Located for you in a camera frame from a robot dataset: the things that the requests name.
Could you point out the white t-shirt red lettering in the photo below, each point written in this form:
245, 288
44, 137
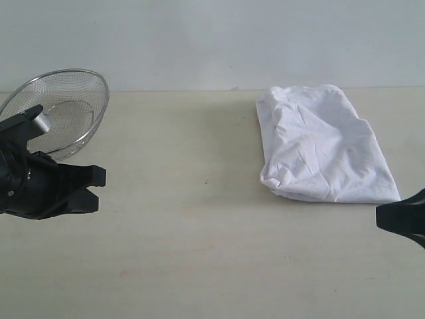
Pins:
317, 149

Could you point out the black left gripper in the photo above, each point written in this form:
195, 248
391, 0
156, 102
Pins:
36, 187

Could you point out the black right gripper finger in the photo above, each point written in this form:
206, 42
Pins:
404, 218

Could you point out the metal wire mesh basket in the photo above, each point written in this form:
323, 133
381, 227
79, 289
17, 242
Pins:
74, 102

